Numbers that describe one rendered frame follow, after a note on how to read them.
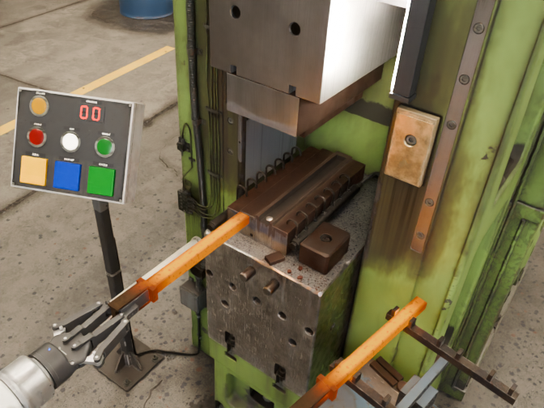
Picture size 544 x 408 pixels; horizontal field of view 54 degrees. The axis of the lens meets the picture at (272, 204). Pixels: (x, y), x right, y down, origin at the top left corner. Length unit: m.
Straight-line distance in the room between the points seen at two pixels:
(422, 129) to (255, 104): 0.37
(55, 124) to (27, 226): 1.57
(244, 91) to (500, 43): 0.54
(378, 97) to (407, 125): 0.45
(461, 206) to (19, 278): 2.13
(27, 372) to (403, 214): 0.86
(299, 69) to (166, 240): 1.87
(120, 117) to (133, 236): 1.46
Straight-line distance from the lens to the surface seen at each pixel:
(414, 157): 1.20
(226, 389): 1.96
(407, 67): 1.12
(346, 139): 1.72
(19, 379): 0.98
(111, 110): 1.52
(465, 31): 1.10
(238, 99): 1.25
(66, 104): 1.58
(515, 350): 2.63
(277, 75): 1.16
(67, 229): 3.03
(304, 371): 1.56
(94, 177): 1.53
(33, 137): 1.62
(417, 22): 1.09
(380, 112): 1.63
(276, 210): 1.43
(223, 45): 1.23
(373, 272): 1.46
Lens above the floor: 1.86
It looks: 37 degrees down
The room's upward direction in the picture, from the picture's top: 3 degrees clockwise
